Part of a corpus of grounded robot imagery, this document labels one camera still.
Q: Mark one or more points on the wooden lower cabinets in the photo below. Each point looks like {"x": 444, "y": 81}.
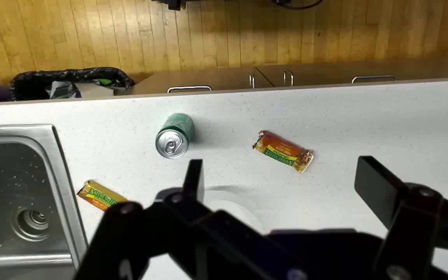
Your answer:
{"x": 312, "y": 72}

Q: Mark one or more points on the round metal sink drain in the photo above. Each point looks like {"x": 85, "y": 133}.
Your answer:
{"x": 32, "y": 223}

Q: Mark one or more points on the black floor stand base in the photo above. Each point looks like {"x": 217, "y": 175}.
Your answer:
{"x": 170, "y": 4}

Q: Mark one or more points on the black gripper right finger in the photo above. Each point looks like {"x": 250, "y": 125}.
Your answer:
{"x": 382, "y": 192}

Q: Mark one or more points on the yellow snack bar wrapper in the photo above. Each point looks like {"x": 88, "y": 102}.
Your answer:
{"x": 99, "y": 195}

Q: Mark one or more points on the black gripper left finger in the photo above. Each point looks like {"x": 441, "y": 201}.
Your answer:
{"x": 194, "y": 179}

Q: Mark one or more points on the orange snack bar wrapper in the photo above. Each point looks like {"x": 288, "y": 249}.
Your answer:
{"x": 284, "y": 150}

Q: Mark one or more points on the green sprite can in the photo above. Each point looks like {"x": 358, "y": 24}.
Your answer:
{"x": 175, "y": 136}

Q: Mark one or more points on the stainless steel double sink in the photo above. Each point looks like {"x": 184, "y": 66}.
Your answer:
{"x": 22, "y": 176}

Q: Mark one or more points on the black bag trash bin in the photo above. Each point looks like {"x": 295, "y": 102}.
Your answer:
{"x": 74, "y": 78}

